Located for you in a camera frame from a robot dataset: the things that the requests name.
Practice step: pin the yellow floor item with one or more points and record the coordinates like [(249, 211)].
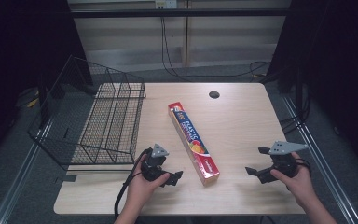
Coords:
[(33, 101)]

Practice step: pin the person's left hand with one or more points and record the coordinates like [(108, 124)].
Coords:
[(140, 189)]

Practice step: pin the black horizontal frame bar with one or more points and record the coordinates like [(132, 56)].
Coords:
[(180, 12)]

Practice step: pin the dark curtain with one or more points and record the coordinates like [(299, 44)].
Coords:
[(341, 62), (18, 46)]

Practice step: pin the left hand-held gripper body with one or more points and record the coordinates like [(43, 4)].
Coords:
[(155, 165)]

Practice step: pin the person's right hand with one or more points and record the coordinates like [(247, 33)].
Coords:
[(301, 186)]

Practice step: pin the metal floor rail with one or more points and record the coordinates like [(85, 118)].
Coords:
[(320, 161), (18, 183)]

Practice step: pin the long red plastic wrap box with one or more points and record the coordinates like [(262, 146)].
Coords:
[(192, 141)]

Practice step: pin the white wall power outlet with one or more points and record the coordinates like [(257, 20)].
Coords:
[(166, 3)]

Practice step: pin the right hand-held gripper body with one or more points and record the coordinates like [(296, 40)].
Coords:
[(284, 163)]

